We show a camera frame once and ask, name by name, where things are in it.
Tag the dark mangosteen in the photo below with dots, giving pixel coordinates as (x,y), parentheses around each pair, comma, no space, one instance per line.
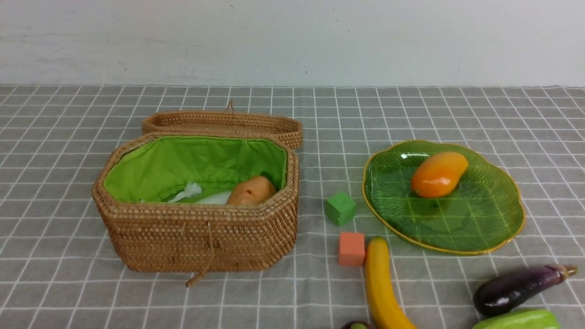
(357,325)

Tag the brown potato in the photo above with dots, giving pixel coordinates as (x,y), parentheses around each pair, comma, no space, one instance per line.
(253,191)

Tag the orange mango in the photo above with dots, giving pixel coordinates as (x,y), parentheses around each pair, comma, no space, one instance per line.
(439,174)

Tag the orange foam cube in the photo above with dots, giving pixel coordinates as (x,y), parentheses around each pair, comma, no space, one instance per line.
(351,249)

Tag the purple eggplant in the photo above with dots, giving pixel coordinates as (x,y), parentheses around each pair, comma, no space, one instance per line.
(504,293)

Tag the green foam cube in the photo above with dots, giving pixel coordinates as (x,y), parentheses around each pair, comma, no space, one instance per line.
(340,208)

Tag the woven wicker basket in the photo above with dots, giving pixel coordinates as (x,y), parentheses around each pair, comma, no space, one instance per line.
(208,147)

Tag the green glass plate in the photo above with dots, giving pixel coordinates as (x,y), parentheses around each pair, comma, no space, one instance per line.
(483,212)

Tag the yellow banana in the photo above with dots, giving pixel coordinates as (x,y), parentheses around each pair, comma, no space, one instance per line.
(384,307)

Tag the white radish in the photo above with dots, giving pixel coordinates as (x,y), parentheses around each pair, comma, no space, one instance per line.
(188,193)

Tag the green bitter gourd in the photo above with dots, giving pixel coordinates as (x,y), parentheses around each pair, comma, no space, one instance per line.
(521,319)

